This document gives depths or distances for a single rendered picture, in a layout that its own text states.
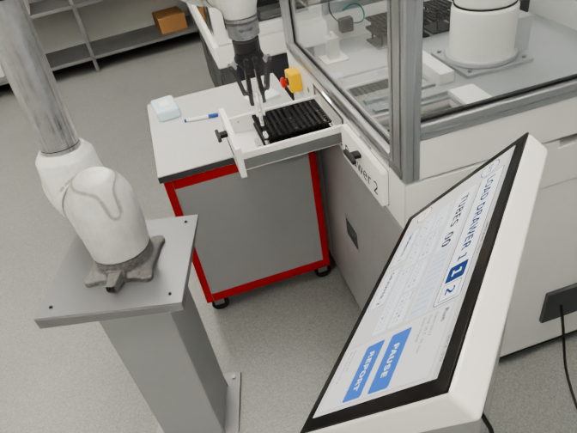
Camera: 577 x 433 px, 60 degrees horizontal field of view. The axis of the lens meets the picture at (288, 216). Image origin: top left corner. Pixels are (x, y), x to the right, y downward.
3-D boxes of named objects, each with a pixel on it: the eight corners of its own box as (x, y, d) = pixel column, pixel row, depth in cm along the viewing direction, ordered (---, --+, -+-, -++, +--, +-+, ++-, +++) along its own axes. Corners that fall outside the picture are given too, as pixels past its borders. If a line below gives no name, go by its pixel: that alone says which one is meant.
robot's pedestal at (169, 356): (154, 459, 174) (60, 317, 127) (166, 382, 198) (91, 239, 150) (239, 448, 173) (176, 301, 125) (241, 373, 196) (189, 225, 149)
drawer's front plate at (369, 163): (382, 207, 133) (381, 173, 126) (343, 155, 156) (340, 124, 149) (388, 205, 133) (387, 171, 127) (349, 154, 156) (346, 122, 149)
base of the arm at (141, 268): (78, 299, 126) (70, 283, 123) (104, 243, 144) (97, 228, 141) (148, 292, 125) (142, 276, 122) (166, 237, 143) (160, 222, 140)
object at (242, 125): (245, 171, 154) (241, 154, 150) (230, 133, 174) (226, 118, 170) (367, 137, 159) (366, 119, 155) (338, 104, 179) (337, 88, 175)
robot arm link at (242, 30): (260, 15, 131) (264, 38, 135) (252, 7, 138) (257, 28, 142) (227, 23, 130) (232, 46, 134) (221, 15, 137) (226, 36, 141)
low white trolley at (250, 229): (210, 320, 220) (157, 177, 172) (191, 234, 268) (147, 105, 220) (335, 279, 227) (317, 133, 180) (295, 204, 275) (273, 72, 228)
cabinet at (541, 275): (404, 405, 176) (404, 234, 127) (312, 230, 256) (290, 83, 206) (638, 320, 189) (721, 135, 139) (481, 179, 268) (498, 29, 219)
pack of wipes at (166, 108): (182, 116, 206) (179, 106, 204) (160, 123, 204) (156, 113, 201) (173, 103, 218) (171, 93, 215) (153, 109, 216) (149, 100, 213)
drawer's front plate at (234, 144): (242, 179, 153) (234, 148, 147) (225, 137, 176) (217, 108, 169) (247, 178, 154) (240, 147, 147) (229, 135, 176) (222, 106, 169)
